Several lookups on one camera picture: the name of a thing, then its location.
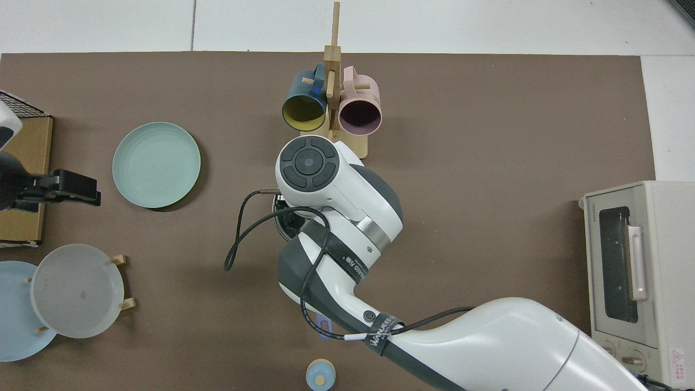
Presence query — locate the mint green plate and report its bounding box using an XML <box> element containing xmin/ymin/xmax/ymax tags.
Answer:
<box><xmin>112</xmin><ymin>121</ymin><xmax>202</xmax><ymax>210</ymax></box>

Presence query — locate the grey plate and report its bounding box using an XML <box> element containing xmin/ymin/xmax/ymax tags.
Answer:
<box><xmin>29</xmin><ymin>243</ymin><xmax>126</xmax><ymax>339</ymax></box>

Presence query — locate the light blue plate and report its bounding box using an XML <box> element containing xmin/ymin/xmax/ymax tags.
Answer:
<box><xmin>0</xmin><ymin>260</ymin><xmax>58</xmax><ymax>363</ymax></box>

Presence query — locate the dark teal cup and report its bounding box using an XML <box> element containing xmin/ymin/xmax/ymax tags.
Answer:
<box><xmin>281</xmin><ymin>63</ymin><xmax>328</xmax><ymax>133</ymax></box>

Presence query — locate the wooden cup stand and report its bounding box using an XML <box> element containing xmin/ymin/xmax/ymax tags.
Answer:
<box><xmin>299</xmin><ymin>1</ymin><xmax>370</xmax><ymax>161</ymax></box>

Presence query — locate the pink cup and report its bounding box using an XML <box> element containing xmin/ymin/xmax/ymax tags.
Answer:
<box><xmin>338</xmin><ymin>65</ymin><xmax>383</xmax><ymax>137</ymax></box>

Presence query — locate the small blue round thing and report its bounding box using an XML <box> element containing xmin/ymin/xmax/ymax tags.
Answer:
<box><xmin>305</xmin><ymin>358</ymin><xmax>337</xmax><ymax>391</ymax></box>

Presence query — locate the brown table cloth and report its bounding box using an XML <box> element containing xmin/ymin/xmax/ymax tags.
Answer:
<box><xmin>0</xmin><ymin>51</ymin><xmax>657</xmax><ymax>391</ymax></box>

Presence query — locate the pale toaster oven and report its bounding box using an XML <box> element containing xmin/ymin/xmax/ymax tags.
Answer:
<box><xmin>578</xmin><ymin>180</ymin><xmax>695</xmax><ymax>389</ymax></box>

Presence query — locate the wire basket with wooden floor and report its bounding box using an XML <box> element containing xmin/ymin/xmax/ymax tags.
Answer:
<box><xmin>0</xmin><ymin>89</ymin><xmax>54</xmax><ymax>248</ymax></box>

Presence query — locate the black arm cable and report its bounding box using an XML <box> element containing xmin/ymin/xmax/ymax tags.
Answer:
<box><xmin>224</xmin><ymin>187</ymin><xmax>476</xmax><ymax>342</ymax></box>

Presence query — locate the black pot with blue handle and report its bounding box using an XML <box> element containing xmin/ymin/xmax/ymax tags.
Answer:
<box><xmin>271</xmin><ymin>192</ymin><xmax>333</xmax><ymax>342</ymax></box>

